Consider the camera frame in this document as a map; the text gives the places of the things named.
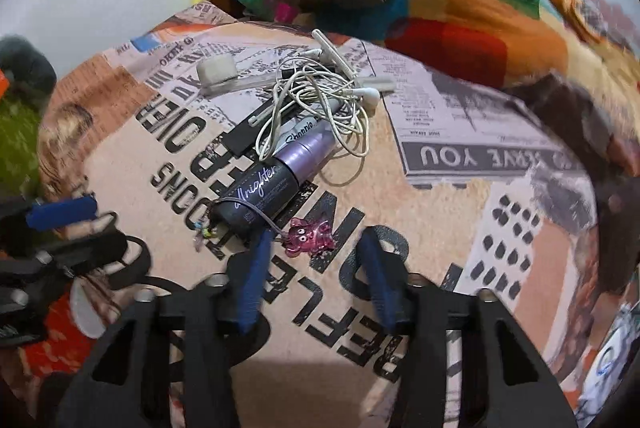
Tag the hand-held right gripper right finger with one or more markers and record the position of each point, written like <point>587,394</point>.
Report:
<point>380,278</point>

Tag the white eraser block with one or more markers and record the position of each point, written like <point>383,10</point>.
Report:
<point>215,68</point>

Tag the white tangled earphones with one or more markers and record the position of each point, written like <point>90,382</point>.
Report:
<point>371,96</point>

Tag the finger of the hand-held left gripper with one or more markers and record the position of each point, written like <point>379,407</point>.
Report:
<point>60,210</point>
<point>100,250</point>

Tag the newspaper print blanket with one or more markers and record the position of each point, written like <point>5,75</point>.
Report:
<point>450,188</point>

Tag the red floral mat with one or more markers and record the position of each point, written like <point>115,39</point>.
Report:
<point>55,353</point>

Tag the black and purple spray bottle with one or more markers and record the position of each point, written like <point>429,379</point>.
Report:
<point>260,198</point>

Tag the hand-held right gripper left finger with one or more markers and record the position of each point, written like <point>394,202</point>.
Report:
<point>255,273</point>

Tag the green mat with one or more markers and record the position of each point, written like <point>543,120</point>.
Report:
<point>17,143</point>

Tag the white round device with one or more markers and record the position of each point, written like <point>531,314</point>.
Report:
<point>607,360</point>

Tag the multicoloured patchwork blanket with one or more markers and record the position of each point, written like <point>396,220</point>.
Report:
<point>475,23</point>

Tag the dark grey fuzzy object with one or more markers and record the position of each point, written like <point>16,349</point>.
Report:
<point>25,63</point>

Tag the grey marker pen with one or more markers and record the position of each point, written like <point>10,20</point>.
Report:
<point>300,133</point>

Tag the orange box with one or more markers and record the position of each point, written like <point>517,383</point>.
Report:
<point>3,81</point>

